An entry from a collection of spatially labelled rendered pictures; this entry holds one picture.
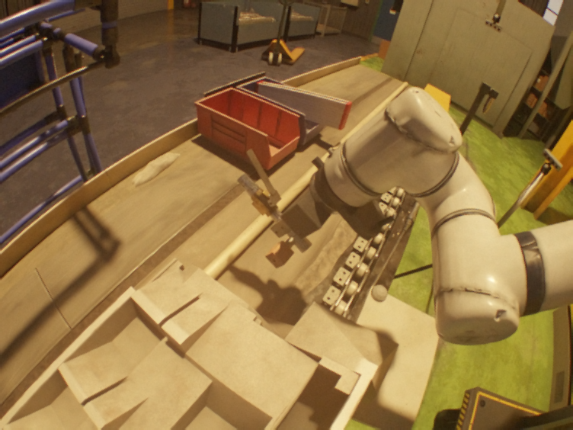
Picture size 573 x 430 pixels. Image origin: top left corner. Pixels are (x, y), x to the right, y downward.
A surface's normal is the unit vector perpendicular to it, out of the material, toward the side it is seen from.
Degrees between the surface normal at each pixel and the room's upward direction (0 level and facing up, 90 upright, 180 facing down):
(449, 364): 0
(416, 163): 93
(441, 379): 0
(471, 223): 32
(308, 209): 25
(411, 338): 0
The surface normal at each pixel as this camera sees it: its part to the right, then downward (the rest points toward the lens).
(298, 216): -0.55, 0.57
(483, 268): -0.48, -0.67
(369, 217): 0.50, -0.37
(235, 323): 0.02, -0.73
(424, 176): -0.25, 0.70
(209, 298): 0.20, -0.87
